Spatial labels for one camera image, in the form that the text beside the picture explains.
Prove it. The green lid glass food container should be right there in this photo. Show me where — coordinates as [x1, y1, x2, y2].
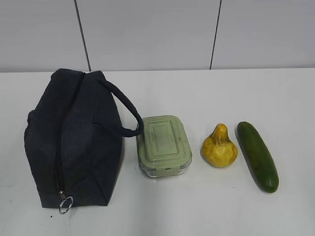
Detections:
[136, 115, 192, 178]

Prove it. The yellow pear shaped gourd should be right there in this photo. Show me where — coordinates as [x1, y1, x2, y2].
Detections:
[201, 123, 238, 168]

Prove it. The dark blue fabric lunch bag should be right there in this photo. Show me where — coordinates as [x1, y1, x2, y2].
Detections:
[24, 68, 144, 213]

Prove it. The green cucumber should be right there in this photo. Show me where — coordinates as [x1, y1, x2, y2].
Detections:
[237, 121, 279, 193]

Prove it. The metal zipper pull ring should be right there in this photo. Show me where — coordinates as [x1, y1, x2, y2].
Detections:
[58, 191, 74, 215]

